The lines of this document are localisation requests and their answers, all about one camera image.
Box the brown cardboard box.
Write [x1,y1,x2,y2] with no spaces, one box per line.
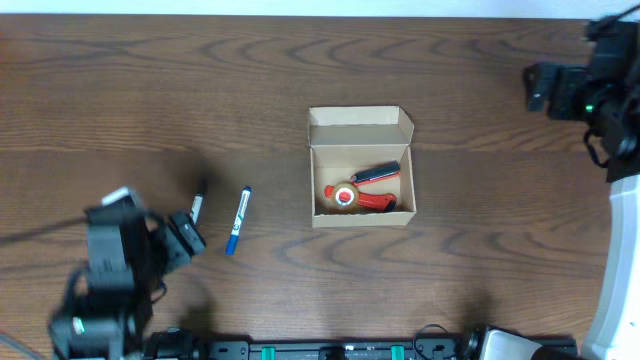
[308,105,417,228]

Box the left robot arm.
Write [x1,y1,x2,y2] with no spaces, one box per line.
[49,204,206,359]

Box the blue marker pen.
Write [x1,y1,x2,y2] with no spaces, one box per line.
[225,186,252,256]

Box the red utility knife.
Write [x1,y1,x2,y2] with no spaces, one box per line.
[323,185,397,212]

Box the yellow tape roll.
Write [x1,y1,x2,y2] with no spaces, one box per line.
[330,183,359,211]

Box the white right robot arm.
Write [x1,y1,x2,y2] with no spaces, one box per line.
[523,11,639,360]

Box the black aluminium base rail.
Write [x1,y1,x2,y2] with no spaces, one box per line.
[144,329,579,360]

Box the black marker pen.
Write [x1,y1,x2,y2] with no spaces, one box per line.
[190,180,208,224]

